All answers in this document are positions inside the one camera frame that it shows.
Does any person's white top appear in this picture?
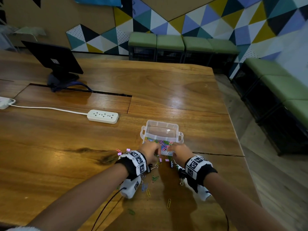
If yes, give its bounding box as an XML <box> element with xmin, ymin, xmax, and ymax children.
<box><xmin>7</xmin><ymin>226</ymin><xmax>41</xmax><ymax>231</ymax></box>

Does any black monitor stand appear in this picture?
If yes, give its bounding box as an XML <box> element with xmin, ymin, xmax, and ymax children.
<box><xmin>47</xmin><ymin>72</ymin><xmax>80</xmax><ymax>92</ymax></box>

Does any right wrist marker band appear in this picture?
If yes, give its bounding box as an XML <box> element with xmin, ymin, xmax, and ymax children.
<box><xmin>184</xmin><ymin>155</ymin><xmax>218</xmax><ymax>187</ymax></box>

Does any wrist marker band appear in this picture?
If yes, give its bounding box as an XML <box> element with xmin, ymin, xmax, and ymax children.
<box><xmin>184</xmin><ymin>155</ymin><xmax>218</xmax><ymax>187</ymax></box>
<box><xmin>115</xmin><ymin>150</ymin><xmax>148</xmax><ymax>180</ymax></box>

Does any left wrist marker band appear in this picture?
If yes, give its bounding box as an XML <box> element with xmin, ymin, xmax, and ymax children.
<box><xmin>115</xmin><ymin>150</ymin><xmax>148</xmax><ymax>180</ymax></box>

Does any pile of colourful paper clips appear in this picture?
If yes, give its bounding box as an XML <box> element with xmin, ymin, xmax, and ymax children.
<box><xmin>115</xmin><ymin>148</ymin><xmax>186</xmax><ymax>216</ymax></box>

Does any dark blue cable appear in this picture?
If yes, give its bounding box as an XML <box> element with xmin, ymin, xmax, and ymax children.
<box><xmin>52</xmin><ymin>81</ymin><xmax>93</xmax><ymax>92</ymax></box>

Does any person's left forearm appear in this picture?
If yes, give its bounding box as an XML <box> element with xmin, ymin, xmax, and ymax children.
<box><xmin>26</xmin><ymin>163</ymin><xmax>129</xmax><ymax>231</ymax></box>

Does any person's right forearm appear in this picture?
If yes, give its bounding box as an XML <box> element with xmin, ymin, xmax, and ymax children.
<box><xmin>203</xmin><ymin>172</ymin><xmax>287</xmax><ymax>231</ymax></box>

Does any black camera cable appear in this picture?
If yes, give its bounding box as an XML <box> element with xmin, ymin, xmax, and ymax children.
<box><xmin>91</xmin><ymin>187</ymin><xmax>127</xmax><ymax>231</ymax></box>

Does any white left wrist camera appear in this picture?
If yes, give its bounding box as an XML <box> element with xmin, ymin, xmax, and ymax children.
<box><xmin>119</xmin><ymin>175</ymin><xmax>142</xmax><ymax>199</ymax></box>

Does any pale green chair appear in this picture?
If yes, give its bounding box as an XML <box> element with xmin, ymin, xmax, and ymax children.
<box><xmin>13</xmin><ymin>27</ymin><xmax>47</xmax><ymax>41</ymax></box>

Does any clear plastic box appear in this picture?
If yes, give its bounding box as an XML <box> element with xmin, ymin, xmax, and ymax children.
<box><xmin>140</xmin><ymin>120</ymin><xmax>184</xmax><ymax>157</ymax></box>

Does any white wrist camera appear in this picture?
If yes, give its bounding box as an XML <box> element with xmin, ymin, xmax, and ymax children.
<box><xmin>119</xmin><ymin>175</ymin><xmax>142</xmax><ymax>199</ymax></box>
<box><xmin>190</xmin><ymin>184</ymin><xmax>212</xmax><ymax>202</ymax></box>

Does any wooden table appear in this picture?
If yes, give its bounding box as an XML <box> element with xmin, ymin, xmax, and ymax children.
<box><xmin>0</xmin><ymin>50</ymin><xmax>263</xmax><ymax>231</ymax></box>

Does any person's left hand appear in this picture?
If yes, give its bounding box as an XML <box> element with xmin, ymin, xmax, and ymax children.
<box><xmin>139</xmin><ymin>141</ymin><xmax>161</xmax><ymax>164</ymax></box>

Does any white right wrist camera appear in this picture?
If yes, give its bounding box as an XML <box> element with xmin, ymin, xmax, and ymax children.
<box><xmin>190</xmin><ymin>184</ymin><xmax>212</xmax><ymax>202</ymax></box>

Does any white power cable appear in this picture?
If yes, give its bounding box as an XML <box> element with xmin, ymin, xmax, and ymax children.
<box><xmin>8</xmin><ymin>101</ymin><xmax>88</xmax><ymax>116</ymax></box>

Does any green cushioned stool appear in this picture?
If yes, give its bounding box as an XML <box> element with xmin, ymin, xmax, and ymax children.
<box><xmin>156</xmin><ymin>35</ymin><xmax>185</xmax><ymax>63</ymax></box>
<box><xmin>128</xmin><ymin>32</ymin><xmax>157</xmax><ymax>62</ymax></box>
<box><xmin>245</xmin><ymin>75</ymin><xmax>308</xmax><ymax>133</ymax></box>
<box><xmin>182</xmin><ymin>37</ymin><xmax>213</xmax><ymax>66</ymax></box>
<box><xmin>262</xmin><ymin>99</ymin><xmax>308</xmax><ymax>156</ymax></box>
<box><xmin>208</xmin><ymin>38</ymin><xmax>240</xmax><ymax>75</ymax></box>
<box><xmin>231</xmin><ymin>57</ymin><xmax>289</xmax><ymax>101</ymax></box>

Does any black monitor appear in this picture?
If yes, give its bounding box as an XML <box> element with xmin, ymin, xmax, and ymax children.
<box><xmin>21</xmin><ymin>40</ymin><xmax>84</xmax><ymax>75</ymax></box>

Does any person's right hand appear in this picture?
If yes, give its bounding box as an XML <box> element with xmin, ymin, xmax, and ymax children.
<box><xmin>168</xmin><ymin>143</ymin><xmax>195</xmax><ymax>166</ymax></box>

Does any white power strip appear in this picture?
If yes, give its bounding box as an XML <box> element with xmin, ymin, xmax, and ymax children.
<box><xmin>0</xmin><ymin>96</ymin><xmax>16</xmax><ymax>110</ymax></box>
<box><xmin>87</xmin><ymin>109</ymin><xmax>119</xmax><ymax>124</ymax></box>

